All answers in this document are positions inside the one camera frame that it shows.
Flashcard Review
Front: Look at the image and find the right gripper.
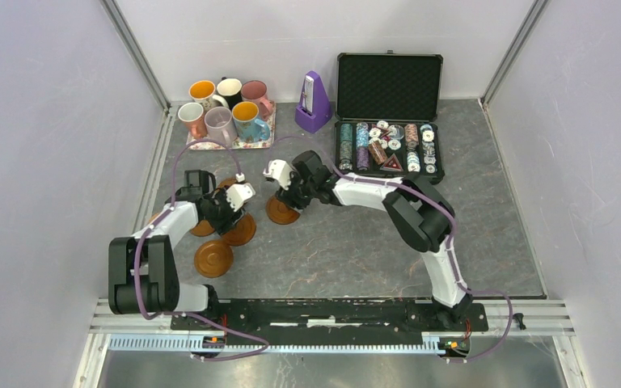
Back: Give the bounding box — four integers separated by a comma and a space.
276, 166, 316, 213

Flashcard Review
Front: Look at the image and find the wooden coaster three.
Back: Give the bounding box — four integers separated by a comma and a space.
189, 220, 215, 237

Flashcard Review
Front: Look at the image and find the wooden coaster four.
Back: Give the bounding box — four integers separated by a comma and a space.
217, 177, 238, 191

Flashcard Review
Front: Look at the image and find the wooden coaster two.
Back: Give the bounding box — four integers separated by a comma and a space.
222, 213, 256, 247

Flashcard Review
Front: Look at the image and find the wooden coaster five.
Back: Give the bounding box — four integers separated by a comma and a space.
265, 196, 300, 225

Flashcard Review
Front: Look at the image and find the wooden coaster one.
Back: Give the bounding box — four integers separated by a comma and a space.
193, 240, 234, 278

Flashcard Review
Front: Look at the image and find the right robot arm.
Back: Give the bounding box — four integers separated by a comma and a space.
264, 150, 472, 330

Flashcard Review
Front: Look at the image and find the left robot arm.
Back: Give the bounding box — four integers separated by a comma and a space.
108, 170, 256, 330

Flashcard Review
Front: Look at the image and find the purple poker chip stack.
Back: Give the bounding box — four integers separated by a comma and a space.
356, 146, 370, 171

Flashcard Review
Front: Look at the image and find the teal poker chip stack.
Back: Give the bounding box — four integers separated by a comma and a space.
339, 123, 353, 171

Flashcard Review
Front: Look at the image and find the floral tray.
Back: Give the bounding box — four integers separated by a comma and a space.
186, 102, 277, 151

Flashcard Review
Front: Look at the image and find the purple metronome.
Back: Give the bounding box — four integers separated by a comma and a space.
294, 70, 332, 133

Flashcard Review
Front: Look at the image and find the orange poker chip stack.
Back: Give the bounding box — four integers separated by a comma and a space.
368, 139, 387, 165

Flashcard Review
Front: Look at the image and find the blue mug orange inside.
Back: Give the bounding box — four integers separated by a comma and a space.
232, 101, 271, 143

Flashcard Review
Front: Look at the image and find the all in triangle marker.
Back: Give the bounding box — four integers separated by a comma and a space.
380, 154, 403, 172

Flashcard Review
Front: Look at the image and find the lilac mug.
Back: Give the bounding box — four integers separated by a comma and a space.
205, 107, 238, 147

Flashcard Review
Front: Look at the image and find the salmon mug white inside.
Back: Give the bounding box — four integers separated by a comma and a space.
177, 102, 208, 139

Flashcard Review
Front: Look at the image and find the pink mug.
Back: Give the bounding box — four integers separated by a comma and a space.
241, 80, 273, 120

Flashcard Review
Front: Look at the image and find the black poker chip case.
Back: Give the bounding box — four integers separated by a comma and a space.
334, 53, 445, 184

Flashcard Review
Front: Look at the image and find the white mug orange inside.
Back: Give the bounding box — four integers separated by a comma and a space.
188, 80, 230, 112

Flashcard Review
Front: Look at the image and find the black mug white inside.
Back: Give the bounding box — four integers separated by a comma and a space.
216, 77, 243, 109

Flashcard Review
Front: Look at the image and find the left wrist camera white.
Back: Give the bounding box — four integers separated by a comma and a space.
226, 183, 256, 212

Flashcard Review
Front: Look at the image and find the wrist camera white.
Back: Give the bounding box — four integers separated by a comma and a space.
263, 159, 295, 190
226, 183, 256, 212

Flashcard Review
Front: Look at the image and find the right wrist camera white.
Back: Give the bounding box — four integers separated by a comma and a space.
263, 159, 295, 190

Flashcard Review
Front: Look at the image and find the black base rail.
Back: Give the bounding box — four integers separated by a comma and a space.
170, 297, 489, 347

